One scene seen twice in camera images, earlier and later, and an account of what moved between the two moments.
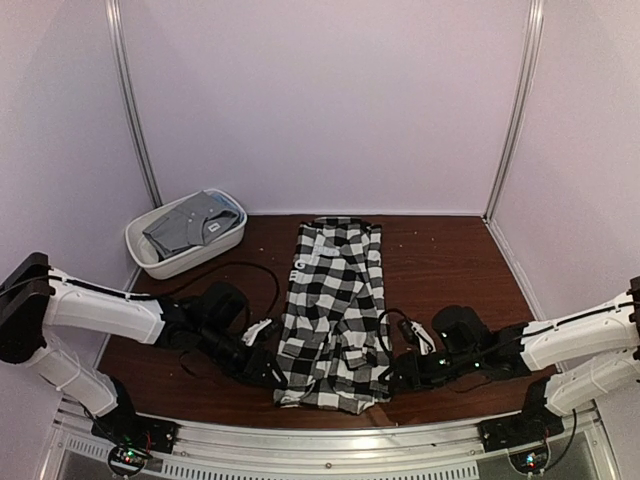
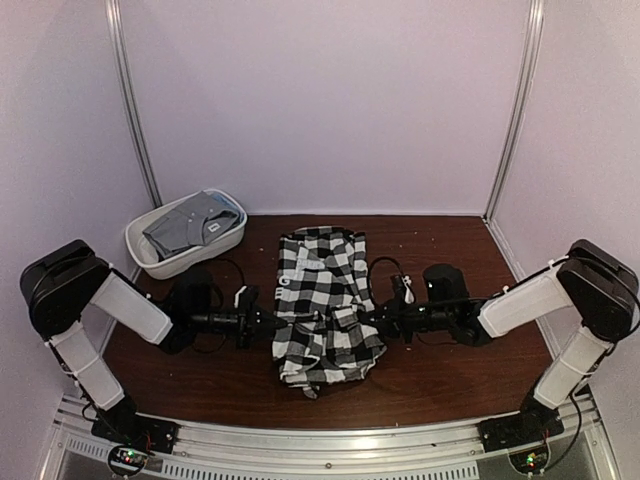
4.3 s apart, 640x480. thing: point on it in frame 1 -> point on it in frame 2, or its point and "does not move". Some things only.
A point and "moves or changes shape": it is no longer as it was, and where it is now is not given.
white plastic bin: [139, 248] does not move
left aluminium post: [113, 26] does not move
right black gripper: [409, 382] -> [393, 323]
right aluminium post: [535, 28] does not move
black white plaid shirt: [331, 355] moves or changes shape
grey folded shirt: [191, 226] does not move
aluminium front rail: [282, 450] does not move
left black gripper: [254, 365] -> [249, 323]
